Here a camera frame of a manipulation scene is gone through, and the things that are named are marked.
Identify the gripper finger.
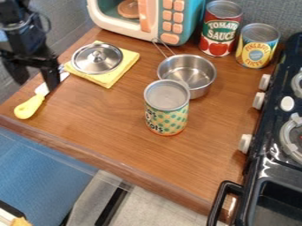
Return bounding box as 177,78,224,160
39,66,63,93
1,59,30,87

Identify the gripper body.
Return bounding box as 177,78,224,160
0,12,62,70

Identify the yellow knife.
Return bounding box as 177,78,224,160
12,72,72,120

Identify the yellow can with green dots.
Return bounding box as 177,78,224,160
142,79,193,137

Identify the red tomato can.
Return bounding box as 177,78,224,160
198,0,245,57

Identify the yellow and blue can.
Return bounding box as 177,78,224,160
234,22,283,70

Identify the silver lid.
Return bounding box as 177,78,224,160
69,42,125,75

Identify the yellow cloth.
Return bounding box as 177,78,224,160
64,40,142,89

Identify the brown toy bread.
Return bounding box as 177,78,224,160
115,0,142,19

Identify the toy microwave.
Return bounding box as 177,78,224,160
86,0,207,47

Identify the silver pot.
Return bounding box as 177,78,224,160
151,38,219,100

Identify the toy stove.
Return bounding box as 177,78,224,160
206,31,302,226

